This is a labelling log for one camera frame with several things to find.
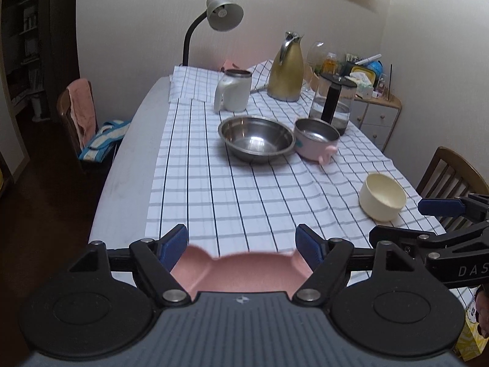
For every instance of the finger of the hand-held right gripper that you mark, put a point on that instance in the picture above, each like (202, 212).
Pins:
(389, 237)
(439, 207)

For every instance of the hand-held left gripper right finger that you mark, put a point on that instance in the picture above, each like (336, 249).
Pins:
(307, 242)

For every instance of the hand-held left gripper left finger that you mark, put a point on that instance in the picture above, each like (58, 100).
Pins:
(174, 246)

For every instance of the cream bowl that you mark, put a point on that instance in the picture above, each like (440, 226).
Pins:
(382, 197)

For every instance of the pink pig-shaped plate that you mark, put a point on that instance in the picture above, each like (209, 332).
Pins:
(237, 271)

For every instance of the pink steel-lined bowl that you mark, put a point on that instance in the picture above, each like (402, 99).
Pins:
(315, 132)

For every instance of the large steel bowl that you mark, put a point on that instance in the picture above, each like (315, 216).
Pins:
(254, 137)

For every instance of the person's right hand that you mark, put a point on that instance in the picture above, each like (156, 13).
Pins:
(483, 309)

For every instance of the wooden slatted chair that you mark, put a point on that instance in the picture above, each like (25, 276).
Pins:
(443, 164)

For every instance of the white checked tablecloth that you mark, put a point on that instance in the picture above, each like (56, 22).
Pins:
(237, 206)

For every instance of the white drawer cabinet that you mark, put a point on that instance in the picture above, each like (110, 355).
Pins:
(376, 116)

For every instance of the blue striped bag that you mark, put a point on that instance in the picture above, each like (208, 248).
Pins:
(103, 139)

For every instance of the thin dark stick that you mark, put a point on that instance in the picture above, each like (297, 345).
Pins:
(391, 80)

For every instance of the pale tissue box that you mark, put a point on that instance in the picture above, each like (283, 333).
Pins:
(363, 86)

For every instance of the blue round container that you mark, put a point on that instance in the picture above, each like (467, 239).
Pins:
(376, 68)

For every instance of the white marker pen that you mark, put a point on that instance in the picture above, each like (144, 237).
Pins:
(368, 59)

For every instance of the gold thermos jug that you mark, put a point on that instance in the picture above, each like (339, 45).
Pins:
(284, 80)

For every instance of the white jug mug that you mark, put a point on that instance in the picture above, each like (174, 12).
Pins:
(237, 93)

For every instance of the wooden chair with towel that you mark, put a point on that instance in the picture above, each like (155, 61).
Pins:
(67, 118)

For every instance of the orange drink bottle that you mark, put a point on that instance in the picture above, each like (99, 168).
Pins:
(330, 64)

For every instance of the clear glass dome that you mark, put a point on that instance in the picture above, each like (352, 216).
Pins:
(317, 55)

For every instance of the white floor bin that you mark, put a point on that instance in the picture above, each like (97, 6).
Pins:
(40, 109)

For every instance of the grey desk lamp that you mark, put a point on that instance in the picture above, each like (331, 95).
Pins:
(225, 15)

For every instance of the dark bookshelf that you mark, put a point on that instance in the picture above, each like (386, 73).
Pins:
(28, 26)

